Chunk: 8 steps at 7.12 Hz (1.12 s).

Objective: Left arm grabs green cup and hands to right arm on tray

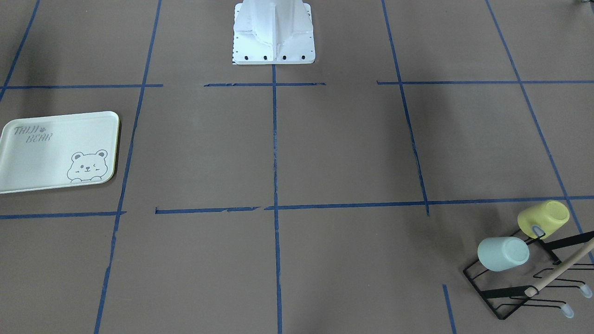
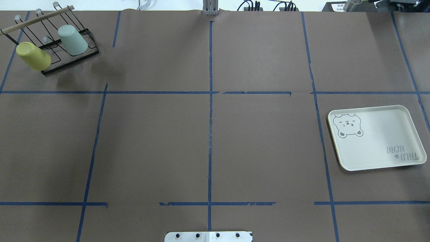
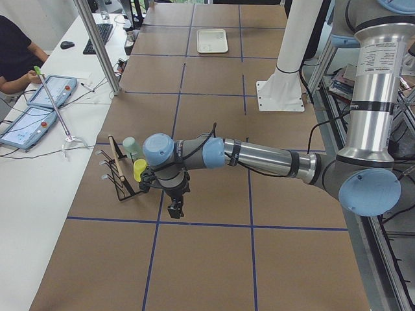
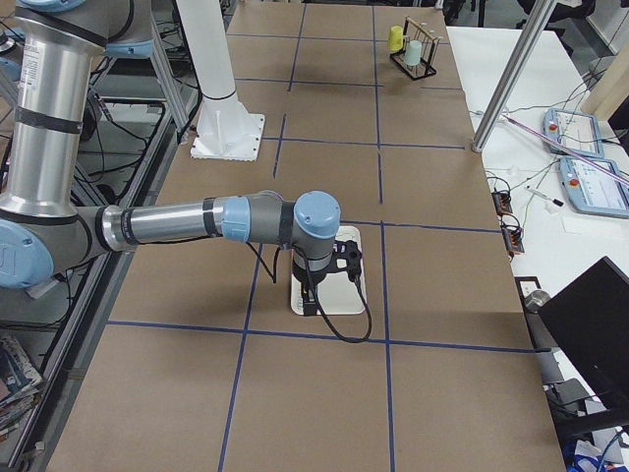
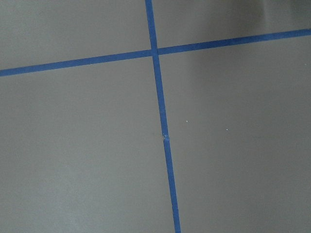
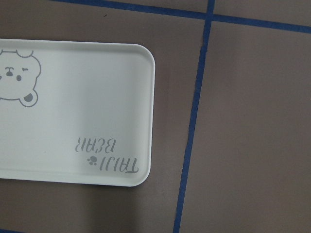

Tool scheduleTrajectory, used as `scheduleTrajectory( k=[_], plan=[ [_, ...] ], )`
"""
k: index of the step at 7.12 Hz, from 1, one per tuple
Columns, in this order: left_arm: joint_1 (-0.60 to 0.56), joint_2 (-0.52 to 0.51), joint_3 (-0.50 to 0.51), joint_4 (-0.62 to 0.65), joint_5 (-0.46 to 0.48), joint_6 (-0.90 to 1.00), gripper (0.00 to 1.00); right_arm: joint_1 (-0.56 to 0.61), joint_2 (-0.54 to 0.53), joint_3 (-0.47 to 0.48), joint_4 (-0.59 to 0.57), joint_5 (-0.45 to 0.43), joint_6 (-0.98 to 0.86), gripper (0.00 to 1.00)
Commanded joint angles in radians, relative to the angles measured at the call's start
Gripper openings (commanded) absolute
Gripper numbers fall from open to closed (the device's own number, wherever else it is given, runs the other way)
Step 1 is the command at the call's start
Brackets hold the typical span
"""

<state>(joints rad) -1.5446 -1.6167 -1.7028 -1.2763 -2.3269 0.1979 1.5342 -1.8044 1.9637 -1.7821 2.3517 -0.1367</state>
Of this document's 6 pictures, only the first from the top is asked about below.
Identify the light green plastic cup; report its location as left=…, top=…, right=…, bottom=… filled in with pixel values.
left=477, top=237, right=530, bottom=271

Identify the white bear serving tray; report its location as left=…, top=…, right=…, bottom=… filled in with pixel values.
left=0, top=111, right=120, bottom=194

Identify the yellow plastic cup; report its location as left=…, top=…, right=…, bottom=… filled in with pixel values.
left=517, top=199, right=570, bottom=239

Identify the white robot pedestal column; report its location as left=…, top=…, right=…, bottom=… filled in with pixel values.
left=232, top=0, right=316, bottom=65

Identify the black wire cup rack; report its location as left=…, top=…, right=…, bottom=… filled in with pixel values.
left=462, top=231, right=593, bottom=321

